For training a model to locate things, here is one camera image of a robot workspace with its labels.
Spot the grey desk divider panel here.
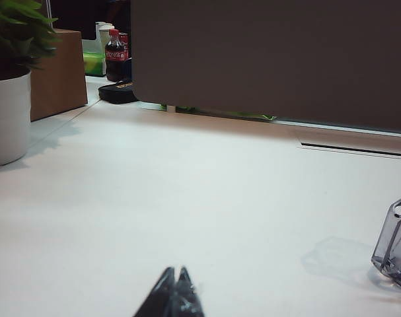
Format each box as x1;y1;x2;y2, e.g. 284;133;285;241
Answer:
130;0;401;132

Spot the brown cardboard box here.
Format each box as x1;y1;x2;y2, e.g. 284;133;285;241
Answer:
30;28;89;122

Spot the transparent grey faceted mug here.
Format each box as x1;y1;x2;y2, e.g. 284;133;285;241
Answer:
371;186;401;295

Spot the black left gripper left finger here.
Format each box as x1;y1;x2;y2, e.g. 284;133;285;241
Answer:
132;266;176;317

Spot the cola bottle with red label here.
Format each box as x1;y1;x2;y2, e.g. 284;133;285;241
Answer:
104;28;130;83

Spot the green leafy potted plant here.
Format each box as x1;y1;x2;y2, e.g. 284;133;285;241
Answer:
0;0;63;82

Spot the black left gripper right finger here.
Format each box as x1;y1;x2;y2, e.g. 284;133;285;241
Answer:
170;265;206;317

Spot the green tissue box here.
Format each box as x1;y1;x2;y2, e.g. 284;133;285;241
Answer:
82;38;107;77

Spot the white round plant pot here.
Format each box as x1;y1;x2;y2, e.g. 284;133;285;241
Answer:
0;69;32;168

